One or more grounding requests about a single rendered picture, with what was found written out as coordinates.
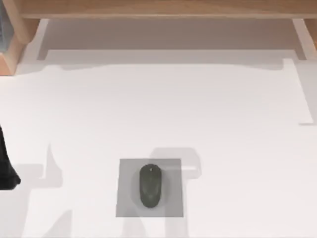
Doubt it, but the grey square mouse pad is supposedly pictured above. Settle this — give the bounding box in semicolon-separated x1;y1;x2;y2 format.
115;158;184;218

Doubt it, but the dark grey computer mouse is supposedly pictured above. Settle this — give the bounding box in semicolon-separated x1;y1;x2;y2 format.
139;163;163;208

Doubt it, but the wooden shelf furniture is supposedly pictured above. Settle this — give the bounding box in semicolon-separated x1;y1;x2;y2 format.
0;0;317;76

